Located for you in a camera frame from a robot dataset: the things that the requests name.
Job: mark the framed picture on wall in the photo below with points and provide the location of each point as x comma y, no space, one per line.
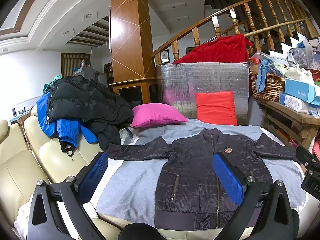
165,57

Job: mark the grey refrigerator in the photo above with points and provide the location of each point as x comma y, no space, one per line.
87,72

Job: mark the grey fleece blanket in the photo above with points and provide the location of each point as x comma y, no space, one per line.
140,179

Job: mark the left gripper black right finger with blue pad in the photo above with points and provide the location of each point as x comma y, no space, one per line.
276,219

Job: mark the silver foil insulation panel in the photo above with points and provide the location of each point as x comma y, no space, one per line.
178,84

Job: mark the light blue cloth in basket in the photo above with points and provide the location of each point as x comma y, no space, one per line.
266,66

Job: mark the wooden side table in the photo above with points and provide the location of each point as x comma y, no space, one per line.
287,124

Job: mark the dark quilted bomber jacket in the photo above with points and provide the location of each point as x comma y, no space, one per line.
200,177

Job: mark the wooden pillar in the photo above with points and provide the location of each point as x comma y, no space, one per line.
131,48

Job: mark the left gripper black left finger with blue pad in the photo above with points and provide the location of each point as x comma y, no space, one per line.
45,219

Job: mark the cream leather sofa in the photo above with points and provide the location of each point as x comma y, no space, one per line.
28,155

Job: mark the red blanket on railing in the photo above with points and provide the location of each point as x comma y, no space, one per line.
229,49

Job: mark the magenta pillow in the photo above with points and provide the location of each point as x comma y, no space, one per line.
156,114

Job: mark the red-orange pillow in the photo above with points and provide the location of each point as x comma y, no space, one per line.
216,108

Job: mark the clear plastic bag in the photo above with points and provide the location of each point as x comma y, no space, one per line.
128,136

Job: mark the light blue cardboard box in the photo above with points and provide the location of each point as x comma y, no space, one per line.
304,91

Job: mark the black puffer coat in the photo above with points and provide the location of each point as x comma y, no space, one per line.
102,111

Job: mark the white patterned tissue box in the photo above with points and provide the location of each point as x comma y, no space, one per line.
294,103

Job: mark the teal garment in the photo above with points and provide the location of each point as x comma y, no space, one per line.
47,86

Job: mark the blue jacket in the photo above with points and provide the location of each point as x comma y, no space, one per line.
66,131

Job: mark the wicker basket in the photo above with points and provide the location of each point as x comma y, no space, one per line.
274,85

